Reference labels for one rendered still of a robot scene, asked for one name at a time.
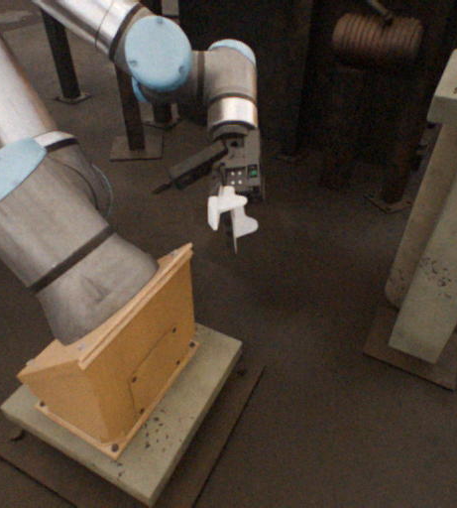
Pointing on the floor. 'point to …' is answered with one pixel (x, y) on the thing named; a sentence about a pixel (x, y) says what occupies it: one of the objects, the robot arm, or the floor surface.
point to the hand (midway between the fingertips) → (221, 244)
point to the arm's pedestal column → (15, 450)
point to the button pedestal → (441, 252)
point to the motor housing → (345, 94)
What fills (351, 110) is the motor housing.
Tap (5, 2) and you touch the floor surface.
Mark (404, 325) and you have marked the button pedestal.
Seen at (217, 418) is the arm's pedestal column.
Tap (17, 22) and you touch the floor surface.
